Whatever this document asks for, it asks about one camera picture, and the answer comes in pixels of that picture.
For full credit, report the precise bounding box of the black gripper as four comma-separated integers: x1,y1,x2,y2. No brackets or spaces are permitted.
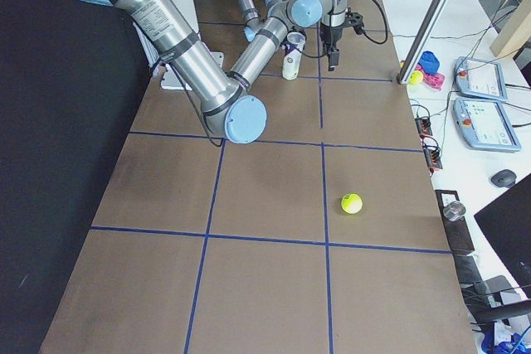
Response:
319,24,343,71

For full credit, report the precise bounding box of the tennis ball can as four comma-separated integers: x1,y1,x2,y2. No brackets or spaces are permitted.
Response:
282,32,306,80

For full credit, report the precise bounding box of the yellow tennis ball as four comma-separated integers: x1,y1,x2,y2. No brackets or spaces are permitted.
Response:
340,193,363,215

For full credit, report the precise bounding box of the yellow ball behind table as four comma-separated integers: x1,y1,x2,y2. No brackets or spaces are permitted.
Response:
409,70,424,85

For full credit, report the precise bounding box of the blue cloth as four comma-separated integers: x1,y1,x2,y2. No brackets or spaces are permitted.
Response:
418,51,440,75

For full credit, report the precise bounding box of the pink cloth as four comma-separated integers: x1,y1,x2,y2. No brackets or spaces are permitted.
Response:
416,64,445,91

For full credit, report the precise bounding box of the orange black connector block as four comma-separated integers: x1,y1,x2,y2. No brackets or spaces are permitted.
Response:
415,116,433,138

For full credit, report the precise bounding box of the upper teach pendant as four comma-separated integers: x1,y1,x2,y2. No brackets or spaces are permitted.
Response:
454,56,508,102

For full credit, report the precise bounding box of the teach pendant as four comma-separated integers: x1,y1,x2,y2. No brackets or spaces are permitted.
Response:
453,98,522,153
454,56,508,102

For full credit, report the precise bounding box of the lower teach pendant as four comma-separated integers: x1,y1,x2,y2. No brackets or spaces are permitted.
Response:
453,98,522,153

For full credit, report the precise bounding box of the silver metal cup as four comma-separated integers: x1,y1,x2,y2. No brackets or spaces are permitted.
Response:
442,201,466,222

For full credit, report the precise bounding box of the black computer mouse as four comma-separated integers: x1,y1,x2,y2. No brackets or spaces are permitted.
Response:
490,169,517,188

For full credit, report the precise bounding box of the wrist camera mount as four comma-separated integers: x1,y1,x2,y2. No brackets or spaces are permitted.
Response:
345,7,365,35

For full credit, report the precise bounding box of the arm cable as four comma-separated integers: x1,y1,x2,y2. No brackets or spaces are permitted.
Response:
298,0,389,59

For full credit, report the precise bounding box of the aluminium frame post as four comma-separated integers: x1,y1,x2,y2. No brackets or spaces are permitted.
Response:
397,0,448,85

